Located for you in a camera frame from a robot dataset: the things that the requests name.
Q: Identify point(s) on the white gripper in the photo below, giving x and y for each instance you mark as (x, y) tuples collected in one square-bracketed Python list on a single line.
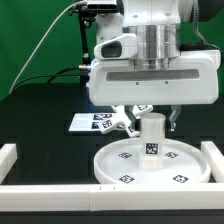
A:
[(190, 78)]

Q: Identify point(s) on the white cross-shaped table base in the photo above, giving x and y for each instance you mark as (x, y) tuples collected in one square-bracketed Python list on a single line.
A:
[(121, 117)]

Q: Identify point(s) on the white round table top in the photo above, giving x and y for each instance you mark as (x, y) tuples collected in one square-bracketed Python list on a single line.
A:
[(119, 163)]

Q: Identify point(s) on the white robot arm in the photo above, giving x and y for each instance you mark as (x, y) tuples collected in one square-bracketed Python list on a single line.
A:
[(139, 63)]

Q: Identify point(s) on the white right fence bar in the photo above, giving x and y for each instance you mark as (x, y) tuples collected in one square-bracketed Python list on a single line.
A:
[(215, 158)]

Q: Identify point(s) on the white fence bar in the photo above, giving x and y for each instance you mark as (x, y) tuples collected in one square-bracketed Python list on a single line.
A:
[(215, 158), (96, 197), (8, 156)]

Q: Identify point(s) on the white marker sheet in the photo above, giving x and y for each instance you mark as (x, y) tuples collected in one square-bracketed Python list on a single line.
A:
[(94, 122)]

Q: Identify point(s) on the white left fence bar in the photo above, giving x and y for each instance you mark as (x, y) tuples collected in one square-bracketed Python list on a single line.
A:
[(8, 156)]

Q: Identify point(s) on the white front fence bar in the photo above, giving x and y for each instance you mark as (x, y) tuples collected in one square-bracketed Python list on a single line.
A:
[(96, 197)]

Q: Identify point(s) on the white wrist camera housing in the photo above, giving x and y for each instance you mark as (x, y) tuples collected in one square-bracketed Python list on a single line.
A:
[(121, 47)]

